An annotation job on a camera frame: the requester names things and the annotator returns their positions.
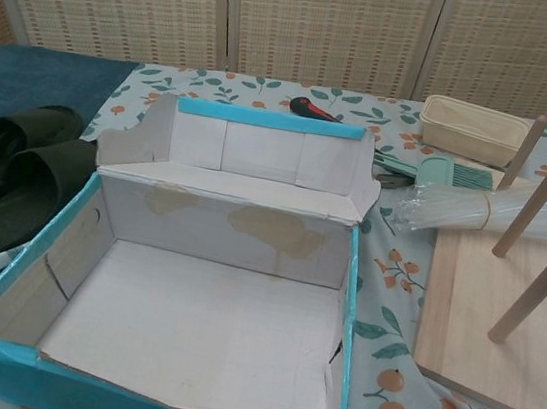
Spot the wooden board with pegs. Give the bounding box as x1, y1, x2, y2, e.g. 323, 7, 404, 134
406, 101, 547, 409

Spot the clear plastic bag bundle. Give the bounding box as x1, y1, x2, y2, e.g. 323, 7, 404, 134
390, 175, 547, 251

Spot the bamboo folding screen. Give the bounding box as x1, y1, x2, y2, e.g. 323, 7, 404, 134
0, 0, 547, 123

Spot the blue shoe box white inside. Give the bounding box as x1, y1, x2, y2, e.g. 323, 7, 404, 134
0, 71, 392, 409

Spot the red black handled tool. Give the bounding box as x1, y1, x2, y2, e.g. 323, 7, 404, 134
287, 94, 348, 126

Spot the beige rectangular food tray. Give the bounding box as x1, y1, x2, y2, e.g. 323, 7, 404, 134
414, 92, 537, 172

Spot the black slipper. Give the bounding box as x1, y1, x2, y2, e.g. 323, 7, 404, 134
0, 97, 89, 239
0, 127, 100, 289

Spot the green silicone brush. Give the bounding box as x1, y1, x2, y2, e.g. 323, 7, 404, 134
370, 146, 496, 193

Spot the floral leaf print tablecloth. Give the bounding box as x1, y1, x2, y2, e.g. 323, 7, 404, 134
0, 40, 547, 409

